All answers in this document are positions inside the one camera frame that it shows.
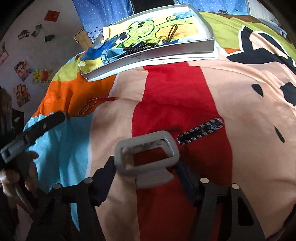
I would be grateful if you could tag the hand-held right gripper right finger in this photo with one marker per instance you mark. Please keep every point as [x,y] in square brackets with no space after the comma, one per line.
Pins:
[187,183]

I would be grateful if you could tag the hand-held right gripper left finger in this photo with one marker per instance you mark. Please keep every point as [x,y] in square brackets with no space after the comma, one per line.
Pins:
[104,176]

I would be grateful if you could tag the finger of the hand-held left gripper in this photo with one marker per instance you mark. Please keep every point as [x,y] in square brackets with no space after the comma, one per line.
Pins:
[50,121]

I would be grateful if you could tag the grey shallow box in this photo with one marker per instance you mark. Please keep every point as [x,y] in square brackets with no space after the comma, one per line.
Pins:
[175,49]

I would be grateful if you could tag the person's left hand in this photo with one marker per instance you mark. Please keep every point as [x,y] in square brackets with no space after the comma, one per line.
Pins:
[9,183]

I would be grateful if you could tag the family drawing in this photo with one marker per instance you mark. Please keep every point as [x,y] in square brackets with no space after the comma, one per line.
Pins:
[22,95]

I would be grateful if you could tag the black white striped hair clip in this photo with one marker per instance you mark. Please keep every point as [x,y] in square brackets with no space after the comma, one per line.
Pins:
[201,131]

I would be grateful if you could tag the cartoon boy poster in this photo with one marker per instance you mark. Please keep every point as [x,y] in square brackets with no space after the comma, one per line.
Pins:
[22,69]

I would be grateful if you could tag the wooden cabinet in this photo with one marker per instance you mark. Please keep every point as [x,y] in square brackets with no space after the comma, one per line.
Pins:
[81,36]

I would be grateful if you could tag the colourful striped cartoon blanket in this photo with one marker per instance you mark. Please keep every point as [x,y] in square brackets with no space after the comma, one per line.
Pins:
[242,104]

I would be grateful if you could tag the red paper square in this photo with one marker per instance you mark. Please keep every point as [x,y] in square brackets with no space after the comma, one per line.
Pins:
[52,15]

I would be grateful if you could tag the blue dotted curtain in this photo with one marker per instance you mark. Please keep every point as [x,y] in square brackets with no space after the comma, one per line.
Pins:
[104,16]
[219,5]

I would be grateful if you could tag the white flat box lid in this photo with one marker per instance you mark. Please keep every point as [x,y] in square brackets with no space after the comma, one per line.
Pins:
[198,56]

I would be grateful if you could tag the cartoon dinosaur cloth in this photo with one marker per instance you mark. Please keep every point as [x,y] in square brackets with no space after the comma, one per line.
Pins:
[148,25]

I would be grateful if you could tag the white wardrobe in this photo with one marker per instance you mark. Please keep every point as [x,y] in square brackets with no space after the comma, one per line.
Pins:
[259,7]

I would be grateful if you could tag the green wall ornament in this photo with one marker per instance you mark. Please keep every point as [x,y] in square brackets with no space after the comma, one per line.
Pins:
[49,37]

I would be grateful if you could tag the small wall photo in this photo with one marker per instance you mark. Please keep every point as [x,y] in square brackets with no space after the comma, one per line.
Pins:
[36,30]
[23,34]

